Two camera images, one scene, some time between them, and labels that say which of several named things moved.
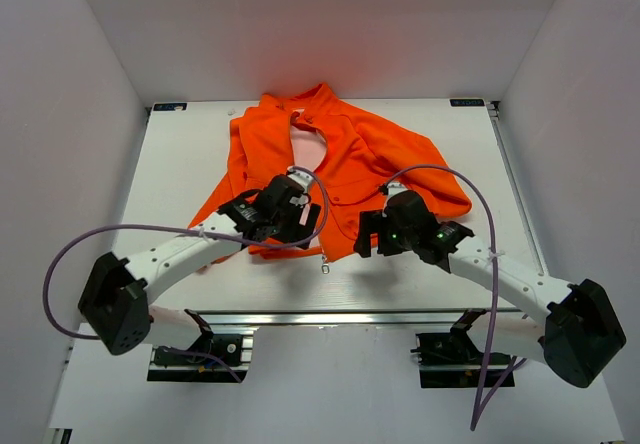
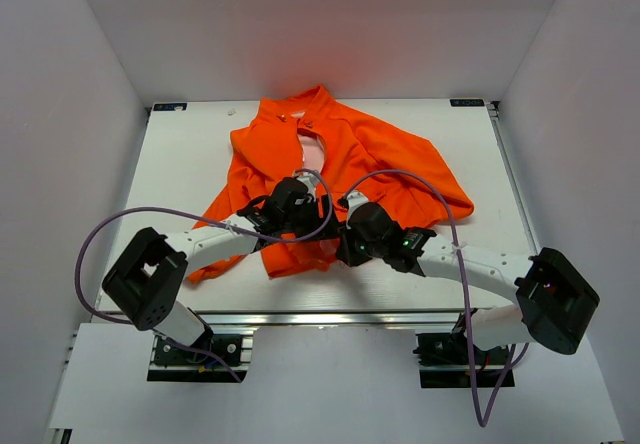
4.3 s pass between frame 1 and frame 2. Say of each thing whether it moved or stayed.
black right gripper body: moved
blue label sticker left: stayed
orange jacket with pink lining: moved
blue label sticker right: stayed
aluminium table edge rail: stayed
